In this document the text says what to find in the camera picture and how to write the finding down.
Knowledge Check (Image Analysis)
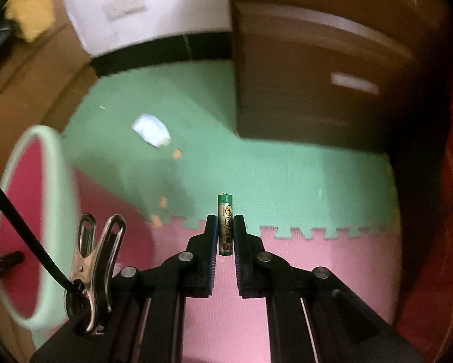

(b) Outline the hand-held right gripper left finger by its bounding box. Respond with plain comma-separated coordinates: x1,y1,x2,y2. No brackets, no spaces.
30,215,218,363

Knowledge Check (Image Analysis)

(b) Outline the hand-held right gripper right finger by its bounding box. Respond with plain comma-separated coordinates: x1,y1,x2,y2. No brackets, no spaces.
234,215,425,363

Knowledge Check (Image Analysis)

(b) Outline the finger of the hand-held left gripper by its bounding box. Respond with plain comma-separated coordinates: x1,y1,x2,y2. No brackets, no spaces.
0,251,25,282

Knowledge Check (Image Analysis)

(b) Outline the green battery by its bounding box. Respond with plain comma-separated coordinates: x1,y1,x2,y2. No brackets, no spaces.
218,194,234,256

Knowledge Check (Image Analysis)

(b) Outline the pink bin with green rim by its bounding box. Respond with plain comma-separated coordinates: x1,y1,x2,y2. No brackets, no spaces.
0,125,83,331

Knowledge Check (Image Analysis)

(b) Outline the white face mask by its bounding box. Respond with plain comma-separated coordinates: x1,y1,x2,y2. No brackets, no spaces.
131,114,171,149

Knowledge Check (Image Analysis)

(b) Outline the metal spring clip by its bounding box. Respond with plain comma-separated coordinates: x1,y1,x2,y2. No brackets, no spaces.
65,214,127,335

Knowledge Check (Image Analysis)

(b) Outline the green foam mat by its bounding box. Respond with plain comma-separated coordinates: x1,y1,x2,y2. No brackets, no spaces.
62,58,397,239

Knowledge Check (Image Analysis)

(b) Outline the pink foam mat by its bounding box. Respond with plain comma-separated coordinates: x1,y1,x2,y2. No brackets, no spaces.
34,170,401,363

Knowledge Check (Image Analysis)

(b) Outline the brown wooden nightstand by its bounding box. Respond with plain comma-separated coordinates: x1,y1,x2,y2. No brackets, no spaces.
232,2,438,155

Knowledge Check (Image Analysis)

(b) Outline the yellow cloth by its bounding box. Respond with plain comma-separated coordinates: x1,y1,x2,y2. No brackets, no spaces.
3,0,57,44

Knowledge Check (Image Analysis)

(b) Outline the black cable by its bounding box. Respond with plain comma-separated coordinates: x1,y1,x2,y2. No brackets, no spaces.
0,170,76,292

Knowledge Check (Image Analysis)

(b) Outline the white wall socket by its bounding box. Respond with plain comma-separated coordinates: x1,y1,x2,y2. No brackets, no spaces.
103,0,147,19

